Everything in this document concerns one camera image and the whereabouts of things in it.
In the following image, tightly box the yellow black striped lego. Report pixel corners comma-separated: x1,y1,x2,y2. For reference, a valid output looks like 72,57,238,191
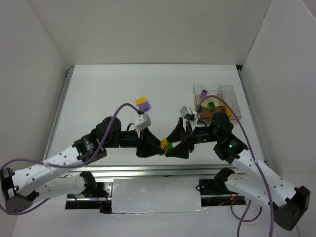
159,138,169,153

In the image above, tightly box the brown lego brick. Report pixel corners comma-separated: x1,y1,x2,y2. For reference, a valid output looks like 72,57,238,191
200,114,212,120

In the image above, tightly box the green small lego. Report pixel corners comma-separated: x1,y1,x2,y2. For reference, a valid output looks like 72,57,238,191
207,102,216,110

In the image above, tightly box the yellow lego brick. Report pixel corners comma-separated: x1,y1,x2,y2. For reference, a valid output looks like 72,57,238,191
225,106,233,117

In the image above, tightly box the purple small lego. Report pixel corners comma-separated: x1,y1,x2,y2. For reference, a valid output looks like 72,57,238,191
201,89,208,96

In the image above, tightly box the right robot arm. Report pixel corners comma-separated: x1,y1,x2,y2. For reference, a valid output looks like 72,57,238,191
165,113,311,231

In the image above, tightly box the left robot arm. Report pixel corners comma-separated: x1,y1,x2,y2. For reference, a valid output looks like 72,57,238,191
0,115,164,215

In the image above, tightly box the purple rounded block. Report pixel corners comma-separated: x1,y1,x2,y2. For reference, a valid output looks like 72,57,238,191
139,101,150,112

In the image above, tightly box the yellow rounded block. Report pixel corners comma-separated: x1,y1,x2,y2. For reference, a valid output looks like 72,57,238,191
136,97,147,107

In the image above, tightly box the silver tape sheet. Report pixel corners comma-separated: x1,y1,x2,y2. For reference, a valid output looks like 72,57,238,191
112,177,202,214

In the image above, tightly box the clear tall side bin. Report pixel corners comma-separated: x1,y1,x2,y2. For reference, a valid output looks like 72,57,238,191
218,85,242,123

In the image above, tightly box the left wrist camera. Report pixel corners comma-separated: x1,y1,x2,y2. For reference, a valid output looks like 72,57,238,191
134,113,151,131

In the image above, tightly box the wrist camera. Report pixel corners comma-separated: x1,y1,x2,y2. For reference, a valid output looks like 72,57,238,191
180,106,198,130
134,113,151,131

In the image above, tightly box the aluminium front rail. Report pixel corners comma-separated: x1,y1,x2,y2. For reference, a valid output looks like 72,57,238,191
69,164,244,178

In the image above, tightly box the aluminium rail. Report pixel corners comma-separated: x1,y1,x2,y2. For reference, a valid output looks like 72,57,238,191
69,164,244,178
46,68,74,152

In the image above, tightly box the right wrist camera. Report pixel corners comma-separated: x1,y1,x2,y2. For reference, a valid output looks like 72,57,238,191
180,106,198,130

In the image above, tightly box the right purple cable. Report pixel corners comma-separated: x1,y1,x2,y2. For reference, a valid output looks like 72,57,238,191
195,95,275,237

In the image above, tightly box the left aluminium rail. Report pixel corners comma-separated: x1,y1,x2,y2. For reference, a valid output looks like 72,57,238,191
46,68,74,152

